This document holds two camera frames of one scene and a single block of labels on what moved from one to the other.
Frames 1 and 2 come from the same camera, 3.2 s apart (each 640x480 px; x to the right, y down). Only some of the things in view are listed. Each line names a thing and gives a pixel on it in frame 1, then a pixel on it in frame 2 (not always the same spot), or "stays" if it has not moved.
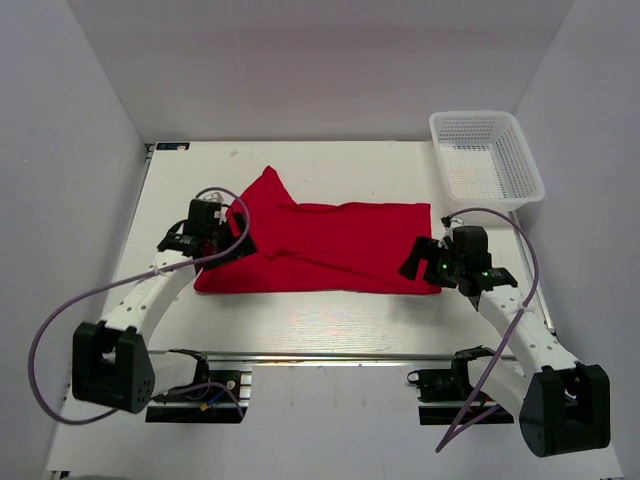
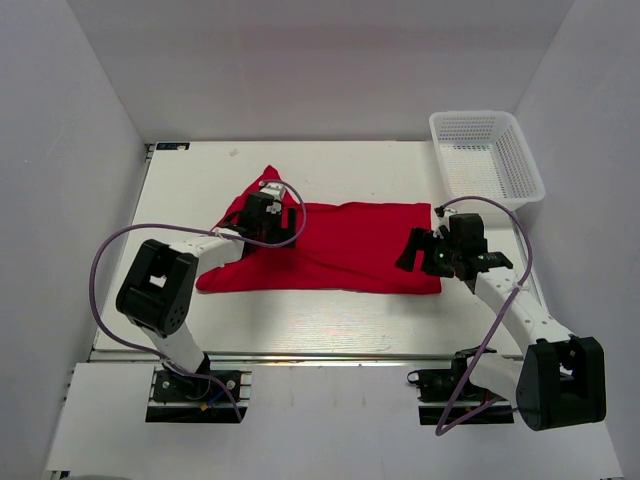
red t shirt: x=320 y=248 stays
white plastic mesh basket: x=485 y=161 stays
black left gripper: x=245 y=248 to x=283 y=234
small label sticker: x=183 y=146 stays
